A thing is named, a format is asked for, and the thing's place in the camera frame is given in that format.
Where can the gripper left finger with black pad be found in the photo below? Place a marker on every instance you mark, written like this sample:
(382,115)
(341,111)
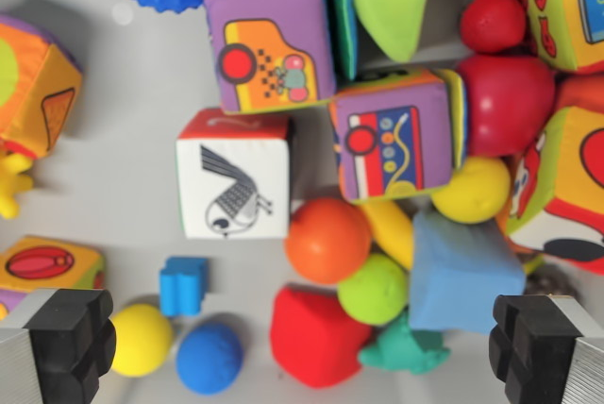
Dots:
(71,338)

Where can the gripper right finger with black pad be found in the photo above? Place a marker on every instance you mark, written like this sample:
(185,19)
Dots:
(533,352)

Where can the yellow fabric cube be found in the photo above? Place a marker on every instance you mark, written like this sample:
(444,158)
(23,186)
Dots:
(566,196)

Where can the white plastic bin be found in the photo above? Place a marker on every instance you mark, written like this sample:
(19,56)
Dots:
(118,92)

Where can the yellow ball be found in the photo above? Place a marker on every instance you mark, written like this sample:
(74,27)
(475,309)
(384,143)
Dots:
(472,189)
(141,340)

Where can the dark brown bumpy ball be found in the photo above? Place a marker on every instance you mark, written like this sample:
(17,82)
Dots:
(549,279)

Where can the fabric cube, red beetle print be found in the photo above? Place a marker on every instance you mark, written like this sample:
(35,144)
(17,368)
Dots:
(47,264)

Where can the light blue fabric cube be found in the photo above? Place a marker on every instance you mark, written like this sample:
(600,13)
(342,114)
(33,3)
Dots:
(462,276)

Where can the small blue foam block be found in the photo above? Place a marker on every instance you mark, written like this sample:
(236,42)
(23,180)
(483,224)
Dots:
(181,286)

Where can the teal rubber toy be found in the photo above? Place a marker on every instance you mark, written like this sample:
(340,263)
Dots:
(401,347)

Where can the yellow rubber toy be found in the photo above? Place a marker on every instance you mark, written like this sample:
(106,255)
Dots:
(13,184)

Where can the green ball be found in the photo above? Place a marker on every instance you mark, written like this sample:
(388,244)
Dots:
(373,291)

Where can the yellow toy banana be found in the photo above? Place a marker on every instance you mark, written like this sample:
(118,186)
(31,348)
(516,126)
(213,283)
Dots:
(391,231)

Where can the red fabric block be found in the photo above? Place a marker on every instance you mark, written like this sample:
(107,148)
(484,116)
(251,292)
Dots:
(313,335)

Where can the white fabric cube, bird print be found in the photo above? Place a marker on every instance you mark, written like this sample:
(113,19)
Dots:
(233,182)

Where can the large red toy apple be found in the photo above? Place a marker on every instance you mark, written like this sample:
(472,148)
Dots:
(507,102)

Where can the purple fabric cube, radio print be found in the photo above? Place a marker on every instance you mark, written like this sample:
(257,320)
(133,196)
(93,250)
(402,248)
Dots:
(396,139)

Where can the orange fabric cube, green circle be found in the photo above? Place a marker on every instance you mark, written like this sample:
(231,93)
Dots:
(33,88)

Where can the small red ball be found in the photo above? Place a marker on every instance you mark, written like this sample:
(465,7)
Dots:
(493,21)

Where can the fabric cube, red fish print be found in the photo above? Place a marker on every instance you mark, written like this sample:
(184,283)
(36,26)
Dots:
(561,12)

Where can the purple fabric cube, car print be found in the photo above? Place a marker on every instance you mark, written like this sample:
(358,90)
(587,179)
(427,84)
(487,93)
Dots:
(269,45)

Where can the green fabric wedge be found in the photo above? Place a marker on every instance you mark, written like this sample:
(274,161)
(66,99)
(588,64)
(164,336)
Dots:
(389,3)

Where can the teal blue fabric block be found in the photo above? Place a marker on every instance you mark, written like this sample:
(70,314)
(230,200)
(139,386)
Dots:
(343,21)

